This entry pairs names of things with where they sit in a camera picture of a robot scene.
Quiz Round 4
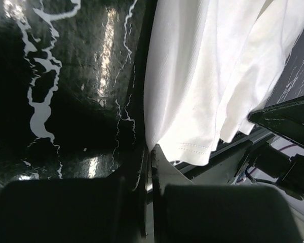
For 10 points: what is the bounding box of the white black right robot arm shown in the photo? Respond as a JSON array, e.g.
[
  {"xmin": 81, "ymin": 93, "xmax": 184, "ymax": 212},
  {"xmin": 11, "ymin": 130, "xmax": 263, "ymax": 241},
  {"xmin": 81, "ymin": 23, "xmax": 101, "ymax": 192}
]
[{"xmin": 248, "ymin": 96, "xmax": 304, "ymax": 200}]

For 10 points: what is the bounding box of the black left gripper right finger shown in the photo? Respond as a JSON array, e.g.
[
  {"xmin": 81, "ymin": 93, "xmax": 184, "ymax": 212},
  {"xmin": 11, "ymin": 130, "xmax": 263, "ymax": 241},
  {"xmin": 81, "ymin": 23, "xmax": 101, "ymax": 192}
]
[{"xmin": 151, "ymin": 146, "xmax": 302, "ymax": 242}]

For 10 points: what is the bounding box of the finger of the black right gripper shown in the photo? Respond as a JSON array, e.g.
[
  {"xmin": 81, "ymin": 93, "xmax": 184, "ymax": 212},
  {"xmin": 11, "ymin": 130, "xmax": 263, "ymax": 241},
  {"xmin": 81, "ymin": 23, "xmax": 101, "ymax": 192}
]
[{"xmin": 248, "ymin": 96, "xmax": 304, "ymax": 149}]

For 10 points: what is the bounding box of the white t-shirt with robot print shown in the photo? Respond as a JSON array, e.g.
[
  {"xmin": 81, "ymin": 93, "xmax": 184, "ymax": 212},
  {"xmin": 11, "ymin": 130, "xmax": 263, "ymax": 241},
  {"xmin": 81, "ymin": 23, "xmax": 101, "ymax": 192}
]
[{"xmin": 144, "ymin": 1, "xmax": 304, "ymax": 166}]

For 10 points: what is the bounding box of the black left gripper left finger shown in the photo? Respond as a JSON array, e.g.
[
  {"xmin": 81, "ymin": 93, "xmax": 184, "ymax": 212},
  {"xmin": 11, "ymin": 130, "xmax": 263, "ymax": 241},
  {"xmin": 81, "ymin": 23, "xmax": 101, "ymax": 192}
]
[{"xmin": 0, "ymin": 146, "xmax": 148, "ymax": 242}]

